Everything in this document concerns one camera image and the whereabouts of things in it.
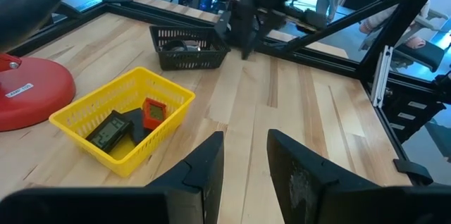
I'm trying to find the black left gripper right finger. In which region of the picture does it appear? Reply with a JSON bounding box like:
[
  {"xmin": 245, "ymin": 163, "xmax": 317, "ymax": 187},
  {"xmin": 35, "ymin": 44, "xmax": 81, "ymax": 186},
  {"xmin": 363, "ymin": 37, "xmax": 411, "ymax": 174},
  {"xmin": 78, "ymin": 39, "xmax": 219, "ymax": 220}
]
[{"xmin": 266, "ymin": 128, "xmax": 451, "ymax": 224}]

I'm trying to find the black digital clock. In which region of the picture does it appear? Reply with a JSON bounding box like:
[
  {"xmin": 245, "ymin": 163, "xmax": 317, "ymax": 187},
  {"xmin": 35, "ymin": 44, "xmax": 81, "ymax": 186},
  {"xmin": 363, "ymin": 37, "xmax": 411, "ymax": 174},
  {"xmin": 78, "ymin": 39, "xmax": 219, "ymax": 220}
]
[{"xmin": 85, "ymin": 109, "xmax": 134, "ymax": 154}]

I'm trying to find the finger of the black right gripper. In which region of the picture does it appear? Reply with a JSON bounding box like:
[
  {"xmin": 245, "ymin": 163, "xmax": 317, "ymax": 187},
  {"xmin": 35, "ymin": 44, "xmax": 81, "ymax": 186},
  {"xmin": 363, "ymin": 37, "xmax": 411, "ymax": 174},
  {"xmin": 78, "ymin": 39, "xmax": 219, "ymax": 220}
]
[
  {"xmin": 214, "ymin": 10, "xmax": 233, "ymax": 40},
  {"xmin": 241, "ymin": 5, "xmax": 260, "ymax": 61}
]

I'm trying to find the black plastic basket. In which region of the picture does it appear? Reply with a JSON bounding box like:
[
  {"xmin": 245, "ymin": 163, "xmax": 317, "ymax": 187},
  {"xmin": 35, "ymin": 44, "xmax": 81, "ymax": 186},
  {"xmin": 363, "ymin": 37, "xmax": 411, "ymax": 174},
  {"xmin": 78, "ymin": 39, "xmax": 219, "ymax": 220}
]
[{"xmin": 149, "ymin": 25, "xmax": 232, "ymax": 72}]

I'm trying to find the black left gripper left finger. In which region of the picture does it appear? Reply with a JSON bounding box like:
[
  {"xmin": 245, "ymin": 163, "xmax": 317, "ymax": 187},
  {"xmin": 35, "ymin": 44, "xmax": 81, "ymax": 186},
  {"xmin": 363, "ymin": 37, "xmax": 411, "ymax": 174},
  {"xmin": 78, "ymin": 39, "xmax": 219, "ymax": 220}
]
[{"xmin": 0, "ymin": 130, "xmax": 226, "ymax": 224}]

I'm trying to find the small black rectangular device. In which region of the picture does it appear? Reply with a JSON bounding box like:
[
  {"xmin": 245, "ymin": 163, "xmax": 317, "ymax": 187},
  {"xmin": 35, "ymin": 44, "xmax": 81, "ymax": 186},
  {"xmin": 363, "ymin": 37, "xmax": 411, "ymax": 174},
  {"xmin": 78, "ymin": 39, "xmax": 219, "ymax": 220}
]
[{"xmin": 121, "ymin": 107, "xmax": 153, "ymax": 146}]

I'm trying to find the silver aluminium bracket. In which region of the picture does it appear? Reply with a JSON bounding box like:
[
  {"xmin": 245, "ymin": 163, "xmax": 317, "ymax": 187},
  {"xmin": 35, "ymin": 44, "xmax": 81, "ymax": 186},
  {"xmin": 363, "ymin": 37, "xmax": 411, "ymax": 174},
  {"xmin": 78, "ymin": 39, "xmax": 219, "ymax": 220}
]
[{"xmin": 371, "ymin": 45, "xmax": 394, "ymax": 108}]

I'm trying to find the yellow plastic basket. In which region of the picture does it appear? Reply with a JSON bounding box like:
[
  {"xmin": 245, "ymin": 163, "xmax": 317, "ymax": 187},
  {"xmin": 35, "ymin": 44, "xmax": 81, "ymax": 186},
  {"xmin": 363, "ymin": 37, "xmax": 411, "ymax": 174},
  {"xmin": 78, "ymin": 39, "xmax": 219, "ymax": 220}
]
[{"xmin": 48, "ymin": 66, "xmax": 197, "ymax": 178}]

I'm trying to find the black labelled control box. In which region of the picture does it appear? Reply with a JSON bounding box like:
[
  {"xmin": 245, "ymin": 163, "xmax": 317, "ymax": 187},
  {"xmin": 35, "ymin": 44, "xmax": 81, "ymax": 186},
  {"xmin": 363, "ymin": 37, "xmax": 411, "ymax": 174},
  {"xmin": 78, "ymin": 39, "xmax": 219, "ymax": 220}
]
[{"xmin": 382, "ymin": 89, "xmax": 447, "ymax": 144}]

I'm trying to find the dark teal chair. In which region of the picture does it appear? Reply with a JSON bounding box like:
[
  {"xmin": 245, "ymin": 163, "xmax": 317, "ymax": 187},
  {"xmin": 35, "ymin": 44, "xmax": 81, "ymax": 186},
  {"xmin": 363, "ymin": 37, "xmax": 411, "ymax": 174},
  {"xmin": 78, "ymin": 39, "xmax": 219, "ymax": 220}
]
[{"xmin": 390, "ymin": 8, "xmax": 451, "ymax": 73}]

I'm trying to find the black tape roll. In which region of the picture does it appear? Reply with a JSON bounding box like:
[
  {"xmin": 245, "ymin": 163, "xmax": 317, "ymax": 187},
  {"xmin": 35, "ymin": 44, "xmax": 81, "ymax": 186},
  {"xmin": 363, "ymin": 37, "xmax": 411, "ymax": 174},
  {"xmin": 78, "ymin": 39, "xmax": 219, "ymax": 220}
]
[{"xmin": 160, "ymin": 39, "xmax": 187, "ymax": 52}]

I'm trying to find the red digital clock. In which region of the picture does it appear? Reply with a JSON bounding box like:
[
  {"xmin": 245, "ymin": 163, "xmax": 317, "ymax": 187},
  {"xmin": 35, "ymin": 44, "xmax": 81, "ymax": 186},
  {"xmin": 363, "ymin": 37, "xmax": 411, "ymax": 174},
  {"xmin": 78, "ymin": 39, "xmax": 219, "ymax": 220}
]
[{"xmin": 142, "ymin": 97, "xmax": 168, "ymax": 132}]

